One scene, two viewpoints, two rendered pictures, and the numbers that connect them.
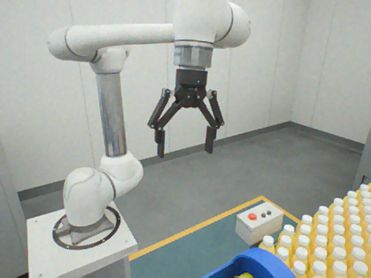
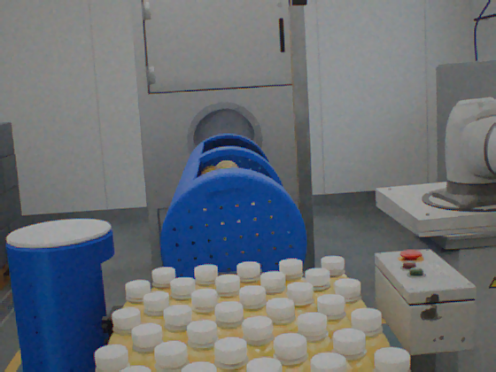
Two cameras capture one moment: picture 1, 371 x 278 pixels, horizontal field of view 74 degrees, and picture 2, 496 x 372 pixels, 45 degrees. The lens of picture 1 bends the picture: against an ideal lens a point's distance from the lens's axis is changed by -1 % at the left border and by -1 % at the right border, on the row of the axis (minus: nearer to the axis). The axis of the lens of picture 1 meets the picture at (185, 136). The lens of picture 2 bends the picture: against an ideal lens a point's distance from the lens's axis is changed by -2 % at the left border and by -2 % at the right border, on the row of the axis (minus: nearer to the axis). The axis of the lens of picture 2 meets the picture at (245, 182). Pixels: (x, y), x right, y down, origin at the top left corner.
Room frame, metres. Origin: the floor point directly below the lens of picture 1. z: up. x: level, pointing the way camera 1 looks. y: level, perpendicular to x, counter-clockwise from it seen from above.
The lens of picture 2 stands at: (1.11, -1.28, 1.41)
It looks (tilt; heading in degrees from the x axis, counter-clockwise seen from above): 10 degrees down; 119
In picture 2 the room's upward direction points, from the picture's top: 3 degrees counter-clockwise
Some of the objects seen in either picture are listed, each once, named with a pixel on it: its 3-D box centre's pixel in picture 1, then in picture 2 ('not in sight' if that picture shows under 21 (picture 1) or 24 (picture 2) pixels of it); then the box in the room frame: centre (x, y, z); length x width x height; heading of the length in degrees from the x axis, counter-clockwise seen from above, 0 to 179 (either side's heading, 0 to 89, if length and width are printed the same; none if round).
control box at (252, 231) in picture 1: (259, 222); (420, 297); (0.91, -0.34, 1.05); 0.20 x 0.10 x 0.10; 120
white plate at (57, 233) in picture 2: not in sight; (59, 232); (-0.10, -0.12, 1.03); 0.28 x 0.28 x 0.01
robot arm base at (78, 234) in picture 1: (82, 221); (471, 187); (0.88, 0.46, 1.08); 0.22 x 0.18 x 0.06; 129
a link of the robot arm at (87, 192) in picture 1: (85, 193); (478, 138); (0.90, 0.43, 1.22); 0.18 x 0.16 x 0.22; 144
